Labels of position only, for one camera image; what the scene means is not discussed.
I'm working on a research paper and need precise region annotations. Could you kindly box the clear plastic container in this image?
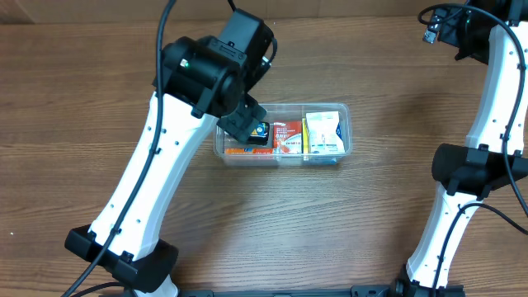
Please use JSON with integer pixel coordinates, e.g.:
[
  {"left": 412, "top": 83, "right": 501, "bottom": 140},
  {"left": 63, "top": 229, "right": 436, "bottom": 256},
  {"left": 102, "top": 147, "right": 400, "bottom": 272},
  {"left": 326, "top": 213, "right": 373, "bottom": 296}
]
[{"left": 214, "top": 102, "right": 352, "bottom": 167}]

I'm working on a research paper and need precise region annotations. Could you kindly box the red white medicine box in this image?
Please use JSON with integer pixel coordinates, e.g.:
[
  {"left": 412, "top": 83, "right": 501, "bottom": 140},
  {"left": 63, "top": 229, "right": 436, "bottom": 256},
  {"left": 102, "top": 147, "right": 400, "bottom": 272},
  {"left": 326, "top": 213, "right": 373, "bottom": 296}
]
[{"left": 273, "top": 121, "right": 303, "bottom": 154}]

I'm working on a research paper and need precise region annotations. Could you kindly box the orange tablet tube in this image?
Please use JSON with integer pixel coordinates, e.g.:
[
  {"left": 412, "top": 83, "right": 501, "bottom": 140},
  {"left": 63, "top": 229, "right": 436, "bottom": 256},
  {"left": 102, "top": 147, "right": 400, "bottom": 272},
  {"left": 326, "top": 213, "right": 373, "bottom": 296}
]
[{"left": 224, "top": 148, "right": 274, "bottom": 155}]

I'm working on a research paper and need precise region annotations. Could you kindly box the blue yellow VapoDrops box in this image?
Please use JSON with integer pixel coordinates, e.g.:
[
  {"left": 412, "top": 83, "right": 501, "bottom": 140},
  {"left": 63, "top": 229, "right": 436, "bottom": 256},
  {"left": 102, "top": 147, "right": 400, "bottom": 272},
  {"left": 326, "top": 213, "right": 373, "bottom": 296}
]
[{"left": 302, "top": 118, "right": 309, "bottom": 162}]

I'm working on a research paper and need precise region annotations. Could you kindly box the white blue medicine box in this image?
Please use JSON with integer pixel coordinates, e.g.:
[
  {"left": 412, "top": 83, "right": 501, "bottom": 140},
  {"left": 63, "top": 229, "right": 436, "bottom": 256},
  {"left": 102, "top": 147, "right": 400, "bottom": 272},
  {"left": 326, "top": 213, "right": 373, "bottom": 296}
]
[{"left": 306, "top": 111, "right": 345, "bottom": 155}]

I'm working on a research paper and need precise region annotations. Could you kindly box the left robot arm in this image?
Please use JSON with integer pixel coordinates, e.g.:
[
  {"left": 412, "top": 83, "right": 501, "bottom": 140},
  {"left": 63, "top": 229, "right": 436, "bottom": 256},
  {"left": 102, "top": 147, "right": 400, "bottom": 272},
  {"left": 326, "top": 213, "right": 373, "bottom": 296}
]
[{"left": 64, "top": 34, "right": 277, "bottom": 296}]

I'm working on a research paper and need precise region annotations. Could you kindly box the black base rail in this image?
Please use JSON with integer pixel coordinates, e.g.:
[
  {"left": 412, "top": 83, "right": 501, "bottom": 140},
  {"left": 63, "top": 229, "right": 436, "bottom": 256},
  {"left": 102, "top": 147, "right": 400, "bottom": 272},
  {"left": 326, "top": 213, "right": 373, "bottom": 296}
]
[{"left": 177, "top": 284, "right": 467, "bottom": 297}]

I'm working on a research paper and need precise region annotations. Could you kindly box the dark brown medicine bottle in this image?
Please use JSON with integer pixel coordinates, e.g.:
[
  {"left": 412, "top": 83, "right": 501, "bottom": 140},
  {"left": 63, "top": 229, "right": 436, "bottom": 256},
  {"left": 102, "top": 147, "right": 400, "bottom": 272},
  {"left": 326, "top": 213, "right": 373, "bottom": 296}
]
[{"left": 247, "top": 122, "right": 271, "bottom": 146}]

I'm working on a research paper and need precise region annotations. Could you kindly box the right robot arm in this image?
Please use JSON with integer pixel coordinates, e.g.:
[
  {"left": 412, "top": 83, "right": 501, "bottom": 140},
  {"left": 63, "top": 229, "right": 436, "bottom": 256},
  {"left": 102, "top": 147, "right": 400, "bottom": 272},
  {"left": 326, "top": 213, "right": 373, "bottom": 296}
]
[{"left": 385, "top": 0, "right": 527, "bottom": 296}]

